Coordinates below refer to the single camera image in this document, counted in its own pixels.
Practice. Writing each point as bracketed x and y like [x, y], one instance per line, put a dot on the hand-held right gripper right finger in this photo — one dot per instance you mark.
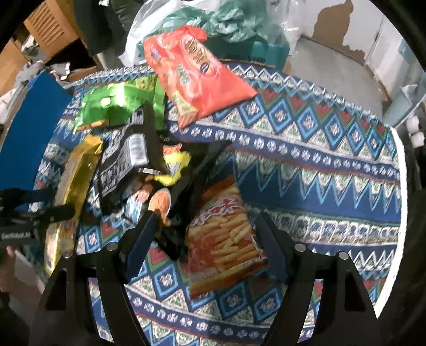
[273, 249]

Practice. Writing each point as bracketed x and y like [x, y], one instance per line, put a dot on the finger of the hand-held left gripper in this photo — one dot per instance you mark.
[30, 194]
[56, 213]

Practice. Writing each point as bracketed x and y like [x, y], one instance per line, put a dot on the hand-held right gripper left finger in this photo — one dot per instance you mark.
[141, 248]

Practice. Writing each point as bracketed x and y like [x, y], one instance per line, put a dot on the gold snack packet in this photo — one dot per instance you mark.
[75, 186]

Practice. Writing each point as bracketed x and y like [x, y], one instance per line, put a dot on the orange stick snack packet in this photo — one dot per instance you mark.
[223, 246]

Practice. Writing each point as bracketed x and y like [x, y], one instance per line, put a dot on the blue-edged cardboard box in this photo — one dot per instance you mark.
[30, 133]

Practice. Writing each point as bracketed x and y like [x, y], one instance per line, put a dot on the black snack packet yellow print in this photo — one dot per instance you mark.
[186, 186]

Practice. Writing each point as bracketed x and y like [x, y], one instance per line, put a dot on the black snack packet white label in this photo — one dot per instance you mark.
[123, 166]

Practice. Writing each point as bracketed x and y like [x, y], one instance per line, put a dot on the green snack bag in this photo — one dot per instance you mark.
[113, 103]

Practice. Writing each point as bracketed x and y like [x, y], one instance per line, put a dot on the red-orange snack bag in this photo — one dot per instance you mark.
[199, 76]

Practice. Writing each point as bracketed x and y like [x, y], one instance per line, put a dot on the person's left hand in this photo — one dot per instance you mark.
[8, 262]

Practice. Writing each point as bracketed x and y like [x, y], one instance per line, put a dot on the blue patterned tablecloth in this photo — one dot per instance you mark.
[316, 173]

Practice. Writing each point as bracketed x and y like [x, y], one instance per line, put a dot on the wooden wardrobe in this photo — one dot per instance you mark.
[43, 30]

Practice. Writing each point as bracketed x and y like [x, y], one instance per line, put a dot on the wooden louvered door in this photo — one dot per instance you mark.
[46, 25]

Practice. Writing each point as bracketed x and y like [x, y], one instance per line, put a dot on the pale blue bin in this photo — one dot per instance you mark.
[404, 101]

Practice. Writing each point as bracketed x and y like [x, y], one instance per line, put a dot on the white plastic bag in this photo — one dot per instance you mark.
[143, 30]

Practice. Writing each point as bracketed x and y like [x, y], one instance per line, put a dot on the blue plastic bag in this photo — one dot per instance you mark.
[291, 26]

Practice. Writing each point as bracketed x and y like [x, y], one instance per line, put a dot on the teal checkered cloth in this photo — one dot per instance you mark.
[229, 20]

